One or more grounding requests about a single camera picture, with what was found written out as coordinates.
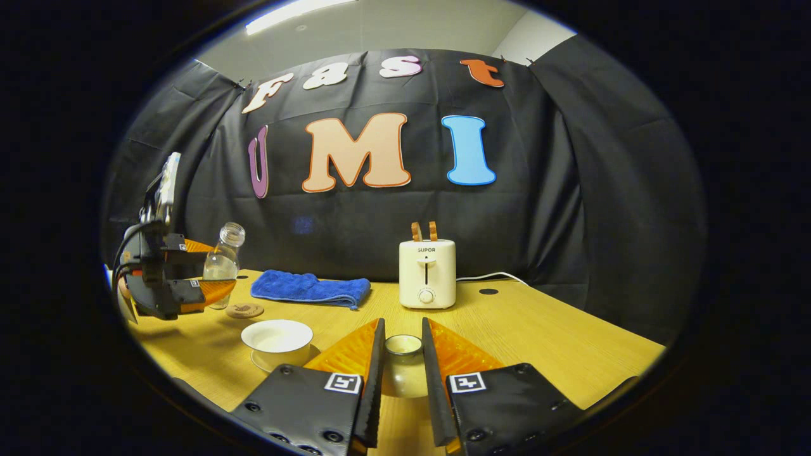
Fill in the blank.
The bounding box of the clear water bottle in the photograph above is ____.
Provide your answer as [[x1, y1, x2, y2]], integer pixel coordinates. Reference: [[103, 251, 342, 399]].
[[203, 222, 246, 311]]

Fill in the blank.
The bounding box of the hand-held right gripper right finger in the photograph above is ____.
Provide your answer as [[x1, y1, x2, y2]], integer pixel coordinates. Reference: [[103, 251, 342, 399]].
[[421, 318, 587, 456]]

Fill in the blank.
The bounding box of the cream teacup lid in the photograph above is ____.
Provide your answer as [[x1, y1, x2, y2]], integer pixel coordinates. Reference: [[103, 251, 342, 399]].
[[380, 334, 430, 400]]

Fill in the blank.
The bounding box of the cream saucer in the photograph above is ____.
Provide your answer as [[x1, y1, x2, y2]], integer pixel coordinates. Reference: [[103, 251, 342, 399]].
[[250, 344, 322, 374]]

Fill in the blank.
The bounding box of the black backdrop cloth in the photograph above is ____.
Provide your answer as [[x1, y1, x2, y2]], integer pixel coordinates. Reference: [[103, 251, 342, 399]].
[[101, 35, 707, 346]]

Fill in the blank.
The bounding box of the white power cable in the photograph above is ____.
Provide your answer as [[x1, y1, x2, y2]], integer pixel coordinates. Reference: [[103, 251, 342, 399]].
[[455, 272, 530, 287]]

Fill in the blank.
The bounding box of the cream teacup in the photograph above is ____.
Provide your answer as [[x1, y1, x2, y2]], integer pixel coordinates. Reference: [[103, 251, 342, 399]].
[[241, 319, 314, 372]]

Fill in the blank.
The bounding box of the blue towel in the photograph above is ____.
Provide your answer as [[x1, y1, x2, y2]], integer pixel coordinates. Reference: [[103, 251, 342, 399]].
[[250, 269, 372, 311]]

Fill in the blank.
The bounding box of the cream toaster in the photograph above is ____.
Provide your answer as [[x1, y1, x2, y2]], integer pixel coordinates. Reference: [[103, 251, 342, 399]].
[[399, 239, 457, 310]]

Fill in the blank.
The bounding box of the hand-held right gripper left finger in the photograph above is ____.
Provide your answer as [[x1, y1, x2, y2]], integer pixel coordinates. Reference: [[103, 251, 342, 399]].
[[229, 318, 386, 456]]

